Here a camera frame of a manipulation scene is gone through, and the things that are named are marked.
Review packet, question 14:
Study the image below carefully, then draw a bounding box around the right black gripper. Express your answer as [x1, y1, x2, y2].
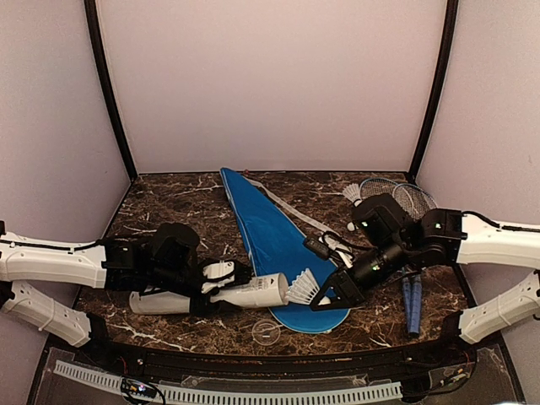
[310, 235, 411, 311]

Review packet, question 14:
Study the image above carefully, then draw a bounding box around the white shuttlecock tube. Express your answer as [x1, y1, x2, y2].
[129, 273, 289, 317]

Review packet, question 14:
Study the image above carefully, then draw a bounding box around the blue racket bag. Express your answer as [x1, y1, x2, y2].
[220, 168, 349, 334]

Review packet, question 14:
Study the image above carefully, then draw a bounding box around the clear plastic tube lid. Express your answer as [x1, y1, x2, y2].
[251, 320, 281, 346]

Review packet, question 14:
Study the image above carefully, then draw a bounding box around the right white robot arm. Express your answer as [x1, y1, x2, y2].
[310, 193, 539, 366]

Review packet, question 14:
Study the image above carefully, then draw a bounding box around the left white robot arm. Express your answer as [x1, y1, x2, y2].
[1, 223, 254, 368]

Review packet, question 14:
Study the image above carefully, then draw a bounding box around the blue badminton racket left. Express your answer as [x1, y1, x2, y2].
[359, 177, 412, 332]

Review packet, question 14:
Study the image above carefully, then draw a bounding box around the blue badminton racket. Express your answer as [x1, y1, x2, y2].
[392, 184, 437, 338]
[359, 177, 412, 332]

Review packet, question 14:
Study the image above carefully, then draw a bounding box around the blue badminton racket right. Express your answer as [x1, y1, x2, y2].
[392, 184, 437, 338]

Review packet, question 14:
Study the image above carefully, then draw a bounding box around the small circuit board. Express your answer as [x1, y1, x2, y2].
[120, 378, 157, 398]

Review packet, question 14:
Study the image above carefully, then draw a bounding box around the white slotted cable duct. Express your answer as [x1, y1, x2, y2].
[53, 360, 403, 404]

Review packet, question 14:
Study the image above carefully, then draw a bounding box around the black front table rail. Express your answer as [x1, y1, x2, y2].
[78, 341, 478, 381]

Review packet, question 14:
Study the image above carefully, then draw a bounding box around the black left corner post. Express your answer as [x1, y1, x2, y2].
[84, 0, 138, 182]

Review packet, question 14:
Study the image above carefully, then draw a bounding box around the black corner post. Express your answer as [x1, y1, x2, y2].
[84, 0, 138, 182]
[407, 0, 459, 184]

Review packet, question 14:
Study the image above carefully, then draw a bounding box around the black right corner post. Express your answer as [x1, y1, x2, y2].
[407, 0, 459, 184]

